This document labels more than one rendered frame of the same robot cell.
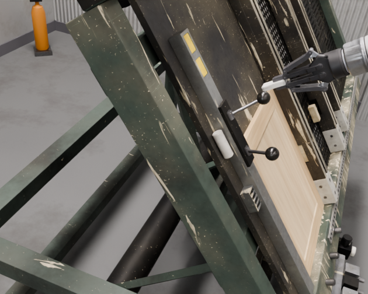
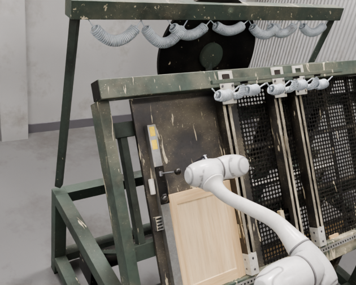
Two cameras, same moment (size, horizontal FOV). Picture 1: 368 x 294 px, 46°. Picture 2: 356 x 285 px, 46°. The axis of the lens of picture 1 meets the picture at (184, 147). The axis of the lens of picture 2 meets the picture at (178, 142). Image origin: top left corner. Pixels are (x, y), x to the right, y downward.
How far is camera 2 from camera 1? 1.43 m
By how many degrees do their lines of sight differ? 30
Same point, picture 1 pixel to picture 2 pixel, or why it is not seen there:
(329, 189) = (248, 263)
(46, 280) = (73, 228)
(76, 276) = (86, 234)
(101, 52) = (96, 120)
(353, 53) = not seen: hidden behind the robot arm
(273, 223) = (166, 244)
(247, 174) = (160, 208)
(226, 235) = (118, 223)
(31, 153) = not seen: hidden behind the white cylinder
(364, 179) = not seen: outside the picture
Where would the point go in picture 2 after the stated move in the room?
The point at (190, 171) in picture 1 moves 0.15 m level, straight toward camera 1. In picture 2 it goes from (111, 183) to (86, 194)
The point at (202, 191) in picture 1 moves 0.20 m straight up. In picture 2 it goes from (113, 195) to (116, 161)
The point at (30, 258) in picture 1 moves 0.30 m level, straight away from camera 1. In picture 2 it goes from (75, 215) to (92, 191)
